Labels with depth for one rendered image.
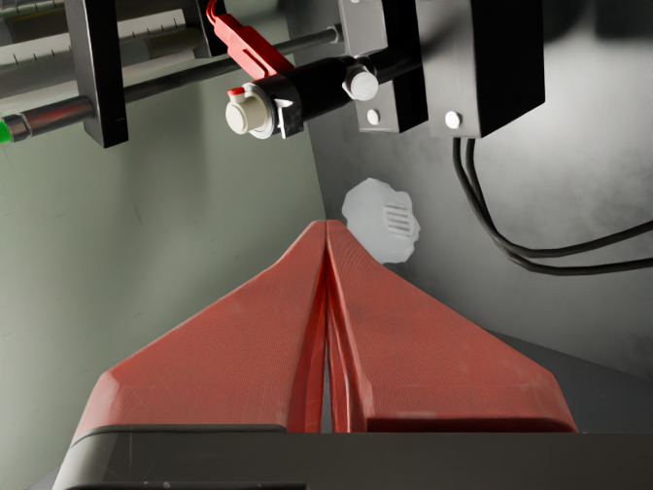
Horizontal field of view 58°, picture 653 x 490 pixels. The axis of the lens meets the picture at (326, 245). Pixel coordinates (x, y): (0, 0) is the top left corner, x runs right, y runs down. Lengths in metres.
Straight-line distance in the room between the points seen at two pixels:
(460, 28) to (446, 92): 0.04
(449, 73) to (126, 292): 0.37
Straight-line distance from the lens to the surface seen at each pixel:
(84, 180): 0.56
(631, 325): 0.56
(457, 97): 0.37
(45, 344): 0.58
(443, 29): 0.36
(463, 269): 0.62
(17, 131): 0.45
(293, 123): 0.28
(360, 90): 0.31
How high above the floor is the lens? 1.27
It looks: 36 degrees down
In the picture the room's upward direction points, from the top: 121 degrees counter-clockwise
